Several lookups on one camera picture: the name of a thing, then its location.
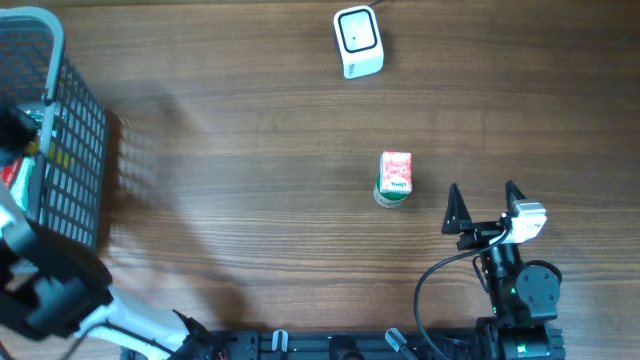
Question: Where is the red white juice carton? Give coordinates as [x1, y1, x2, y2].
[378, 151, 413, 194]

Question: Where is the grey plastic mesh basket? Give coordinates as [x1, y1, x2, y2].
[1, 7, 109, 249]

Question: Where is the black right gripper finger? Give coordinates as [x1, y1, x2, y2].
[505, 180, 526, 212]
[441, 183, 472, 235]

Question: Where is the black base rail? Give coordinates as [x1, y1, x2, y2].
[119, 327, 567, 360]

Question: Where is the red white tube package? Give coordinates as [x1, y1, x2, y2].
[1, 158, 23, 188]

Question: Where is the white barcode scanner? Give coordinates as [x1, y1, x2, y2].
[333, 5, 384, 80]

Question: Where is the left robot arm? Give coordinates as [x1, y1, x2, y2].
[1, 145, 225, 359]

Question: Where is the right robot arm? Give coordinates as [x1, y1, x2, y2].
[442, 181, 566, 360]

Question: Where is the green lid white jar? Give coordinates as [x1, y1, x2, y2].
[373, 177, 408, 209]

